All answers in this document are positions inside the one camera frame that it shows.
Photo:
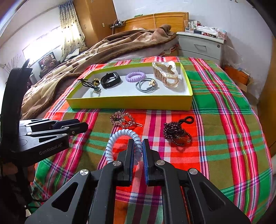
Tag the beaded heart hair clip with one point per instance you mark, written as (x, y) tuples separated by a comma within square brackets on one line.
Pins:
[(120, 118)]

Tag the dotted curtain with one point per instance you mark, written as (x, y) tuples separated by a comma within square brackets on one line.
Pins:
[(72, 30)]

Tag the teddy bear picture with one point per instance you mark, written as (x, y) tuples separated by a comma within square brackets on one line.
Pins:
[(47, 63)]

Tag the yellow cardboard box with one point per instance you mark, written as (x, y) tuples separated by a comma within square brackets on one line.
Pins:
[(120, 95)]

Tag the wooden headboard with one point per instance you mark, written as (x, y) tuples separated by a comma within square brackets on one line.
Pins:
[(168, 21)]

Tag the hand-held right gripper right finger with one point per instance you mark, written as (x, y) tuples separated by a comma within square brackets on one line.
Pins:
[(145, 157)]

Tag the clear cosmetics organizer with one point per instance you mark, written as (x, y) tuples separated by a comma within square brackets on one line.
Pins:
[(190, 27)]

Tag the white nightstand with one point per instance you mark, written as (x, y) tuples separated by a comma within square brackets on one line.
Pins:
[(200, 48)]

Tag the pink pearly claw clip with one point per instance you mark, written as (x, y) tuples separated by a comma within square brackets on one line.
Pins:
[(160, 75)]

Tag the power strip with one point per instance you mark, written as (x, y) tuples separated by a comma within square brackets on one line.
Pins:
[(117, 23)]

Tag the plaid cloth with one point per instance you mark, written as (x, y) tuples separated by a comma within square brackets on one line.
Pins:
[(215, 107)]

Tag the window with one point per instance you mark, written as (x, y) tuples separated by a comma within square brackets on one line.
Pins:
[(43, 45)]

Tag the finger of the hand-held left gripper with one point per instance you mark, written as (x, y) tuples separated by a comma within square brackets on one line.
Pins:
[(75, 129), (64, 123)]

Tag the pile of small packets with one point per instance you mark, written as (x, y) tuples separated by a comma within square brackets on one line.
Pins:
[(211, 31)]

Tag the wooden wardrobe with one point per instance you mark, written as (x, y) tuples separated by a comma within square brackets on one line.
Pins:
[(97, 19)]

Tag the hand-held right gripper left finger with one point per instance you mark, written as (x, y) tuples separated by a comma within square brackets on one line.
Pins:
[(129, 159)]

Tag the brown fleece blanket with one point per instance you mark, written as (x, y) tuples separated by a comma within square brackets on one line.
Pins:
[(97, 53)]

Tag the black watch band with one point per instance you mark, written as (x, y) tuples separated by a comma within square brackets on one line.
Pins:
[(105, 83)]

